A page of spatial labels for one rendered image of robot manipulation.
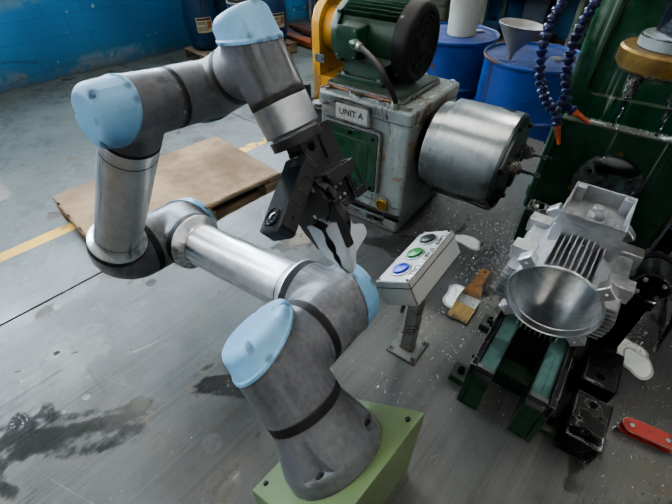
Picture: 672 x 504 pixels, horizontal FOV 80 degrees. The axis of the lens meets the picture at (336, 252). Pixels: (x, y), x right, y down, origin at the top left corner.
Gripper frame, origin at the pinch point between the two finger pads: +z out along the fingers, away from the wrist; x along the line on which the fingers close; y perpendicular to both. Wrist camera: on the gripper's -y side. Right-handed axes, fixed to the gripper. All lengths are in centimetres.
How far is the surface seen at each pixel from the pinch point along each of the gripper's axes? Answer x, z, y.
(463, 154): 5, 3, 52
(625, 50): -26, -7, 63
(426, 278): -3.1, 10.6, 12.7
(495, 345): -7.6, 29.8, 18.7
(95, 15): 468, -205, 216
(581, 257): -22.2, 16.3, 27.4
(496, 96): 56, 18, 202
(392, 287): 0.5, 9.3, 8.0
